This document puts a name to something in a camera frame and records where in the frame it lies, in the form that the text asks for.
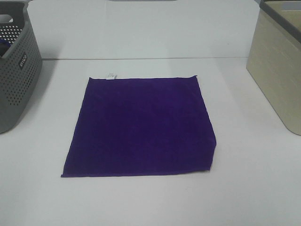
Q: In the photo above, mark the dark towel inside basket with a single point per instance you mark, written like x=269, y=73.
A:
x=4, y=46

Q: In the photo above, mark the purple towel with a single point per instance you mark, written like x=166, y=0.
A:
x=141, y=127

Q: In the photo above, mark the grey perforated laundry basket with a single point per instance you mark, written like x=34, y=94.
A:
x=20, y=66

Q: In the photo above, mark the beige storage bin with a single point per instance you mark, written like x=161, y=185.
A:
x=274, y=60

